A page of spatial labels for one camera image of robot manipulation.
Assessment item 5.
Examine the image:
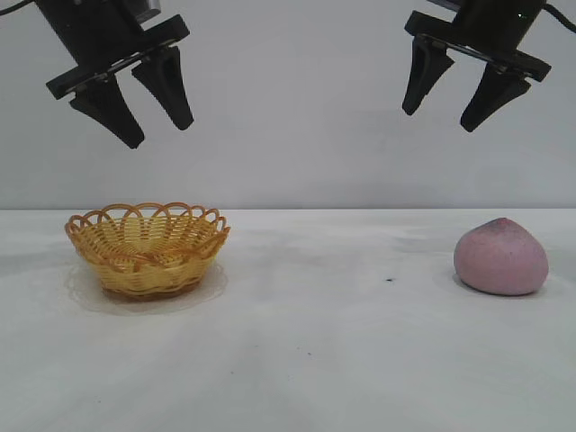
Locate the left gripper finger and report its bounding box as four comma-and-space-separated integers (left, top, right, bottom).
69, 79, 146, 149
130, 44, 194, 131

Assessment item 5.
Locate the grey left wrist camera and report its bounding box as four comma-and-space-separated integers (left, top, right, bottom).
134, 0, 162, 23

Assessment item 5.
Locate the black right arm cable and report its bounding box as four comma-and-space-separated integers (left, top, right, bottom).
546, 0, 576, 29

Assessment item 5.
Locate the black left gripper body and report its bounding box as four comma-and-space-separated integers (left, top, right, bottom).
34, 0, 190, 101

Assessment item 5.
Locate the pink toy peach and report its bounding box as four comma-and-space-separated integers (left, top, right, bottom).
453, 217, 550, 297

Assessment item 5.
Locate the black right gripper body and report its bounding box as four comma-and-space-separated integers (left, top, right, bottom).
404, 0, 553, 83

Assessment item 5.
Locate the yellow woven wicker basket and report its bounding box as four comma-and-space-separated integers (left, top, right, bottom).
64, 202, 232, 303

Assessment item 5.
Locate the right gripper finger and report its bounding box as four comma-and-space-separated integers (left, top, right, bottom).
459, 62, 532, 133
401, 38, 455, 117

